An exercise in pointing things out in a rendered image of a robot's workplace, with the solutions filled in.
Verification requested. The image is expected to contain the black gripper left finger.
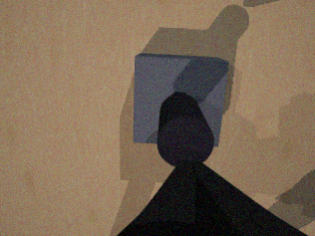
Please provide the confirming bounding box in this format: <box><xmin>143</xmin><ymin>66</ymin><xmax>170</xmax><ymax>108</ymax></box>
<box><xmin>117</xmin><ymin>161</ymin><xmax>196</xmax><ymax>236</ymax></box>

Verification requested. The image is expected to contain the grey square block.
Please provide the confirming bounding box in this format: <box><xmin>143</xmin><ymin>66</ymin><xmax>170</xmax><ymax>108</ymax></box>
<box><xmin>134</xmin><ymin>54</ymin><xmax>228</xmax><ymax>148</ymax></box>

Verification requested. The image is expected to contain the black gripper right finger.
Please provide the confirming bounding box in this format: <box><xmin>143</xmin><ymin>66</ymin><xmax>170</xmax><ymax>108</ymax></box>
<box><xmin>191</xmin><ymin>161</ymin><xmax>306</xmax><ymax>236</ymax></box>

